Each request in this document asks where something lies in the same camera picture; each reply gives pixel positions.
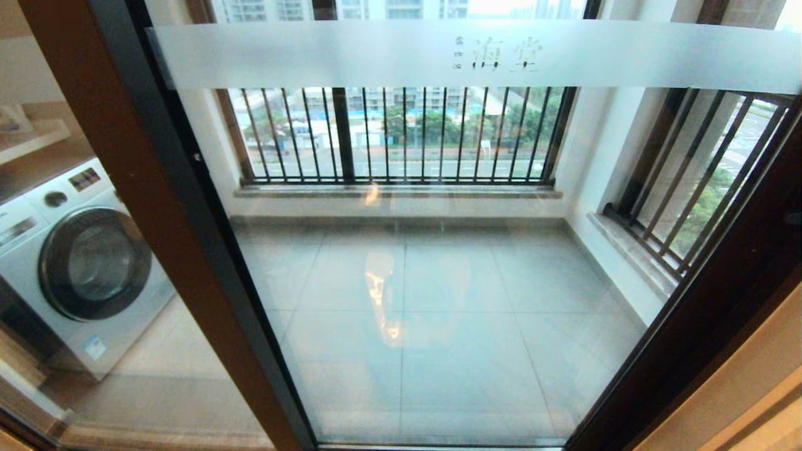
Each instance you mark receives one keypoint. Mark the brown-framed sliding glass door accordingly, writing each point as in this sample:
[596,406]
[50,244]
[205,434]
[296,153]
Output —
[438,53]

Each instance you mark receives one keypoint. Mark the long grey stone window sill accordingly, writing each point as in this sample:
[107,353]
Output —
[401,191]

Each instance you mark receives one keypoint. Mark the black long window railing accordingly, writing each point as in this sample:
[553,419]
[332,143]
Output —
[401,180]

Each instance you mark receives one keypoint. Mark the short grey stone window sill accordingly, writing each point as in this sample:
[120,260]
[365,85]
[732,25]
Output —
[626,257]

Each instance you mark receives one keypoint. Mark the black short window railing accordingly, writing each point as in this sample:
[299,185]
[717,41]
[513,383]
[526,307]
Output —
[645,243]

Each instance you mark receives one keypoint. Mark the silver front-load washing machine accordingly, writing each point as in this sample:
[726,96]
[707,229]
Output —
[94,263]

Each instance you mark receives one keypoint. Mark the brown-framed fixed glass door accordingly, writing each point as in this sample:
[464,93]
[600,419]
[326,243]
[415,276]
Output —
[100,94]

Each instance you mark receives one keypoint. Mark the dark wide window frame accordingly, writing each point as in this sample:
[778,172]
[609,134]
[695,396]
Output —
[343,138]

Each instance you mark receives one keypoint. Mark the dark narrow window frame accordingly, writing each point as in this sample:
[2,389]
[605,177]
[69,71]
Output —
[658,144]

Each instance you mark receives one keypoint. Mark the dark door frame jamb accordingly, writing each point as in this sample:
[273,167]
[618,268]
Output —
[695,351]

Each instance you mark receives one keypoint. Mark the cream wall shelf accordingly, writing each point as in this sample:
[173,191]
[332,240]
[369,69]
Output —
[31,141]

